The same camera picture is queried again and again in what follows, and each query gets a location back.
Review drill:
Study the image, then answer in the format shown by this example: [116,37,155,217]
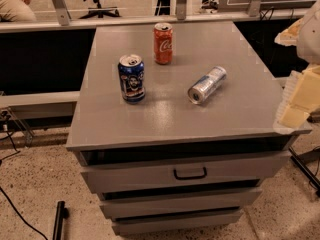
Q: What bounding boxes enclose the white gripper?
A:
[273,0,320,130]

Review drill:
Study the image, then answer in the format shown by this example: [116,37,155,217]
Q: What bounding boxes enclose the blue pepsi can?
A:
[118,54,145,103]

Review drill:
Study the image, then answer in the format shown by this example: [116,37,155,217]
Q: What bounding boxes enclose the silver can lying down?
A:
[187,66,227,105]

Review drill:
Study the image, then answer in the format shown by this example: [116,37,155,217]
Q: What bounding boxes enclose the orange coca-cola can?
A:
[153,22,173,65]

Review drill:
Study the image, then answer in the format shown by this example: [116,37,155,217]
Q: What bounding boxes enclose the black stand leg right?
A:
[289,148,320,197]

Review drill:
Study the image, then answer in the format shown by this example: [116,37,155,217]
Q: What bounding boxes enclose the grey drawer cabinet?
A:
[65,20,313,236]

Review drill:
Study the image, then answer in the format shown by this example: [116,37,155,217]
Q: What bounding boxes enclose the black bar on floor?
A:
[52,201,69,240]

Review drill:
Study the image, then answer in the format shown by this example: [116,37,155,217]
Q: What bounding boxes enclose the person in beige trousers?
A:
[0,0,36,22]

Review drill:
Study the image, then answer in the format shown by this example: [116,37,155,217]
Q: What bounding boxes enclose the black drawer handle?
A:
[173,167,207,181]

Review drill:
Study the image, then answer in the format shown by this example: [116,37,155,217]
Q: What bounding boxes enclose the black floor cable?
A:
[0,112,49,240]

